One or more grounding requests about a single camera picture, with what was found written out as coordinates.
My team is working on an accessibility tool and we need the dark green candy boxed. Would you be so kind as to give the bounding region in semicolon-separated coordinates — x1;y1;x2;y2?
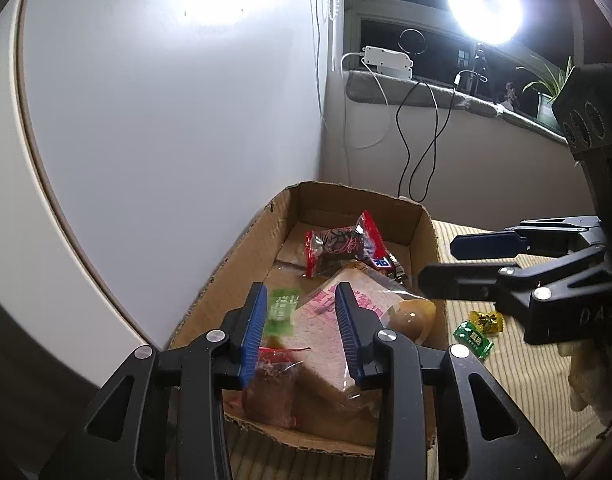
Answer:
452;322;494;361

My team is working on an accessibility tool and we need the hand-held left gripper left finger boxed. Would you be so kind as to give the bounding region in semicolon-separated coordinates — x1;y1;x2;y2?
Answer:
38;281;269;480

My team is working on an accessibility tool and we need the striped blanket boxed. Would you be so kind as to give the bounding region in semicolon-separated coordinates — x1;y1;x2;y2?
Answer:
226;217;612;480

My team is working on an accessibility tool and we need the white beaded cord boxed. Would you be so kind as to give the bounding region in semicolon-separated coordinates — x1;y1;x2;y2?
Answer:
328;0;344;72

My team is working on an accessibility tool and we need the brown cardboard box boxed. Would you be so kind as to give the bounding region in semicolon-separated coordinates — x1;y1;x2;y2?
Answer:
167;181;439;458

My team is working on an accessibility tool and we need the yellow candy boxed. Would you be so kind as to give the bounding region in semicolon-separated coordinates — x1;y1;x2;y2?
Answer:
468;310;507;333

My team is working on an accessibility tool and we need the light green candy packet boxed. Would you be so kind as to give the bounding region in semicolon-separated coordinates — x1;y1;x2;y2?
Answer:
263;287;299;338

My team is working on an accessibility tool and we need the red dried fruit packet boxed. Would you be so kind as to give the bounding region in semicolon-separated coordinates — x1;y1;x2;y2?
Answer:
305;226;367;278

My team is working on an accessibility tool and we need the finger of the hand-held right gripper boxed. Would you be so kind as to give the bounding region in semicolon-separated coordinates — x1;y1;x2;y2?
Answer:
418;245;612;316
450;215;604;261

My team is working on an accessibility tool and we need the brown snack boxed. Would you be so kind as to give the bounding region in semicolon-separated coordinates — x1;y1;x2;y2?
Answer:
243;345;307;428

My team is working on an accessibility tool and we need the sliced bread packet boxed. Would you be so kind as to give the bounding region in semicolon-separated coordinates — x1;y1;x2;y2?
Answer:
276;266;437;416

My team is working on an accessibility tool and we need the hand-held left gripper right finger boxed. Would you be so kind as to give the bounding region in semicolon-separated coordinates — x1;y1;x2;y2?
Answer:
334;281;567;480

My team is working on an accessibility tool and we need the white power strip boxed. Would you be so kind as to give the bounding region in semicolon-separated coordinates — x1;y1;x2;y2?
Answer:
358;46;415;79

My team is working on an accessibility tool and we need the black cable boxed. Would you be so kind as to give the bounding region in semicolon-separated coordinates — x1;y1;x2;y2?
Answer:
396;80;439;201
408;91;459;200

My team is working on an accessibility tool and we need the ring light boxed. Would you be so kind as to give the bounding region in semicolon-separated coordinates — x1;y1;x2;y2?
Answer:
446;0;524;46

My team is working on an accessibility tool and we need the brown chocolate bar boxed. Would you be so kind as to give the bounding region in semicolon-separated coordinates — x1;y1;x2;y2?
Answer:
356;211;407;282

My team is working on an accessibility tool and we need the potted spider plant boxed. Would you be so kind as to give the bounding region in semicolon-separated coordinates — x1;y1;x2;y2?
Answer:
516;55;577;126

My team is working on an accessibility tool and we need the yellow bun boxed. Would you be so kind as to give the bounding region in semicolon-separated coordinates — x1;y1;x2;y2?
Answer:
386;297;437;346

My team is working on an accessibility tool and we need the hanging white cable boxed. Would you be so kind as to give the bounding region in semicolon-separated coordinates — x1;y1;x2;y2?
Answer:
308;0;327;128

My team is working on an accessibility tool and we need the white power cable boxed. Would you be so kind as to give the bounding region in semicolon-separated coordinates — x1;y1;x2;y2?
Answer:
341;51;391;150

